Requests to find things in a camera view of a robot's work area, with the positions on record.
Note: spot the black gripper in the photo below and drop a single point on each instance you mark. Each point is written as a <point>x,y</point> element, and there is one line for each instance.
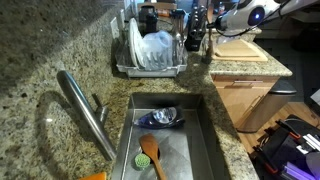
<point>224,22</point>

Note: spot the long wooden spoon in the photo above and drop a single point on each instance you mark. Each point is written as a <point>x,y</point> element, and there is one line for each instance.
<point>210,46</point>

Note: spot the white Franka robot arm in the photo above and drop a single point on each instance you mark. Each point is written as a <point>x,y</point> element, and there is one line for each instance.
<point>246,15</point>

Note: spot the smaller wooden cutting board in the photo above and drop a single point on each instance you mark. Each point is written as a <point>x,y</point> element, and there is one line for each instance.
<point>236,48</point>

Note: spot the clear glass cup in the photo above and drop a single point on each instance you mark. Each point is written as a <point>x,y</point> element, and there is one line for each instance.
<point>215,50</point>

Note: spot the metal serving spoon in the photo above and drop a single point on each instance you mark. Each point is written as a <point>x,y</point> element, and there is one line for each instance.
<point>179,43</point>

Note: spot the large wooden cutting board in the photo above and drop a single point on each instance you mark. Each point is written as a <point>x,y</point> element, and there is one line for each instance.
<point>263,58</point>

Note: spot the stainless steel sink basin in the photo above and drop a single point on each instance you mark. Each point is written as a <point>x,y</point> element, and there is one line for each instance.
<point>197,140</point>

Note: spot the black knife block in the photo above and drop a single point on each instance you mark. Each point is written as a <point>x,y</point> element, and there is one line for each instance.
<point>195,33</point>

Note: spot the black kitchen appliance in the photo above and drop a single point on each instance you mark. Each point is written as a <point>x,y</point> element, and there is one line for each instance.
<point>148,20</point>

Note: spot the light wooden base cabinet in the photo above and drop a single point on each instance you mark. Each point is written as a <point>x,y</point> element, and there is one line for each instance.
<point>233,100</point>

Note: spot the grey dish rack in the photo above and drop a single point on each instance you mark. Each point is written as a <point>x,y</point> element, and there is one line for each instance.
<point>150,71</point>

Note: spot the grey trash can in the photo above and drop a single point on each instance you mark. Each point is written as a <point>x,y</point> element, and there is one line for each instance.
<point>266,103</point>

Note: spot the white dinner plate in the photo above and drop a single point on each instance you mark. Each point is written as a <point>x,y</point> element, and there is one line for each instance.
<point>135,43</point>

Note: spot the wooden spatula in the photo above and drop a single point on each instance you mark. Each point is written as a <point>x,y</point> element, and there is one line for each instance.
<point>150,146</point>

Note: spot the green round scrubber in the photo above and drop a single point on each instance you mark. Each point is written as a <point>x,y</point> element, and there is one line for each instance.
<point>142,161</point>

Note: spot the orange sponge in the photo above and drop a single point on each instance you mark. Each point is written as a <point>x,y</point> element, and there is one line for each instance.
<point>95,176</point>

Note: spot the white wall outlet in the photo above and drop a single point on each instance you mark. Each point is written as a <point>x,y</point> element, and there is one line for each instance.
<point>114,27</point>
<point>122,18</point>

